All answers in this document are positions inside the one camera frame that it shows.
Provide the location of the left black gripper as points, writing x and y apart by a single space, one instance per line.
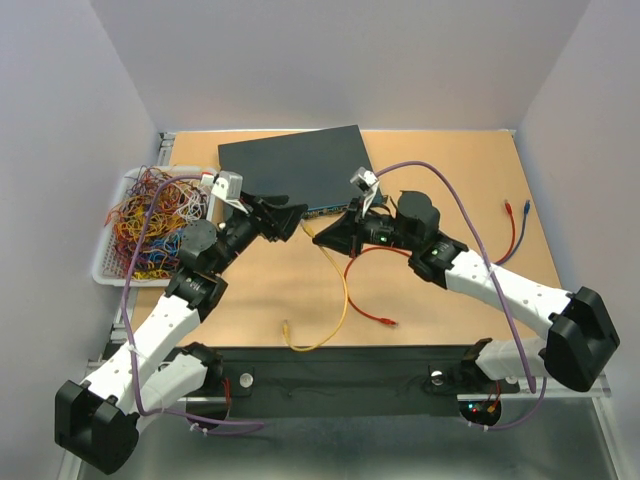
283 220

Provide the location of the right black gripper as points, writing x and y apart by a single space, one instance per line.
342 234

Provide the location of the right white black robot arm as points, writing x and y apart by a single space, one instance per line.
574 334

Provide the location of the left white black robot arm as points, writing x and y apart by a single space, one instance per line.
100 419

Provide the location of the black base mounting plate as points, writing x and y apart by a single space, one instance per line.
276 382

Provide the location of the white perforated plastic basket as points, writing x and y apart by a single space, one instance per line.
179 204

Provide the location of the dark blue network switch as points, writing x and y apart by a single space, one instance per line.
312 168

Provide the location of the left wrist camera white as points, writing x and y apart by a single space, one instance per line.
225 186

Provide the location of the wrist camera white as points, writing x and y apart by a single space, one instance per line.
368 183
225 186

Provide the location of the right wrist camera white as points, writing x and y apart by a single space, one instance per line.
368 183

